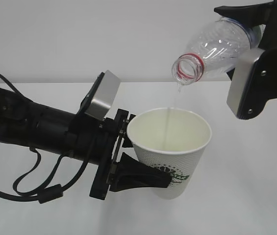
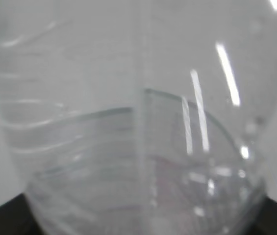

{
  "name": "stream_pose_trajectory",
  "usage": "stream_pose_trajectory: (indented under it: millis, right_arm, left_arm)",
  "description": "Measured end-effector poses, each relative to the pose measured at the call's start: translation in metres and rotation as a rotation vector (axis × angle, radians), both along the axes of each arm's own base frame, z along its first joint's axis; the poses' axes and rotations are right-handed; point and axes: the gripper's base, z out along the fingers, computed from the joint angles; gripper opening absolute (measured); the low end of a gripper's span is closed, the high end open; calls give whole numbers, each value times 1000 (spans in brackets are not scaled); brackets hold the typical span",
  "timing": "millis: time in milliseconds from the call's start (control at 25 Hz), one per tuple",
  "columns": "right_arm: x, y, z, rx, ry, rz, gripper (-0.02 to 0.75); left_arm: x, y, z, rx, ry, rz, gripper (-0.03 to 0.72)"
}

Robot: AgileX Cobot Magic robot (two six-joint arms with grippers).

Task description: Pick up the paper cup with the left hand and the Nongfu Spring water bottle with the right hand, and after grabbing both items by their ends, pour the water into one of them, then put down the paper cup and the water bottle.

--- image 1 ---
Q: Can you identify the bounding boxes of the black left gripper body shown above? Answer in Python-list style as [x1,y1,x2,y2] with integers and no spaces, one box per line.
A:
[66,109,129,200]

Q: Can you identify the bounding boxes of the white paper cup green logo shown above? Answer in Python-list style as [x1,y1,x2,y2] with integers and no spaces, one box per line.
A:
[129,108,212,200]

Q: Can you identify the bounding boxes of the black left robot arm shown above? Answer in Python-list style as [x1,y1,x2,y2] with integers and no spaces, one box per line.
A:
[0,88,171,203]

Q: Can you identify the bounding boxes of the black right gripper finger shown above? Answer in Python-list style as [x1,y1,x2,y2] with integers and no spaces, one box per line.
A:
[227,68,235,81]
[214,1,275,26]

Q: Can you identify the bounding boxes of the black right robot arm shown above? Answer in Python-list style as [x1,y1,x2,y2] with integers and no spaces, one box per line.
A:
[214,0,277,106]

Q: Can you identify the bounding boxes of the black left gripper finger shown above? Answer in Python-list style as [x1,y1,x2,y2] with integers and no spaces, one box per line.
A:
[109,153,172,192]
[122,114,136,148]

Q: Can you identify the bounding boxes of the clear plastic water bottle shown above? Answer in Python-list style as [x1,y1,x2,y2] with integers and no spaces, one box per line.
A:
[171,17,265,85]

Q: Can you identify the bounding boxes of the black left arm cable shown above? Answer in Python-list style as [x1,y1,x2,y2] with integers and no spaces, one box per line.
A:
[0,71,90,204]

